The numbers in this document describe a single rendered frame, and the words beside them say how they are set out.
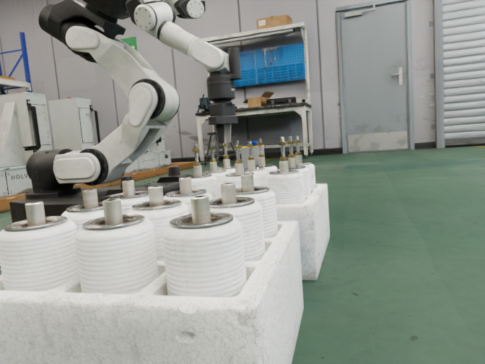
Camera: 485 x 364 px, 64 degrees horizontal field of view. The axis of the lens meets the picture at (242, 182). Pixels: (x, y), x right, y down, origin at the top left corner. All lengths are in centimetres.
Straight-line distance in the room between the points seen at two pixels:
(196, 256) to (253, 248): 14
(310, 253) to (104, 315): 58
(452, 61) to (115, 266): 590
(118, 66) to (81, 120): 218
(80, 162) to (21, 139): 179
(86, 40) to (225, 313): 130
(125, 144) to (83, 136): 218
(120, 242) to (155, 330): 11
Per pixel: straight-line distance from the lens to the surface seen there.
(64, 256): 56
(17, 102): 334
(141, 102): 141
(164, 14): 137
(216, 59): 124
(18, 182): 306
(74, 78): 794
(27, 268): 56
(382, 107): 608
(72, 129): 371
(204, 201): 45
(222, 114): 123
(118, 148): 152
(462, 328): 79
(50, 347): 53
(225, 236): 43
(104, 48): 154
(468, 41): 626
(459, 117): 616
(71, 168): 159
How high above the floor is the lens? 35
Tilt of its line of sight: 6 degrees down
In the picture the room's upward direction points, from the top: 4 degrees counter-clockwise
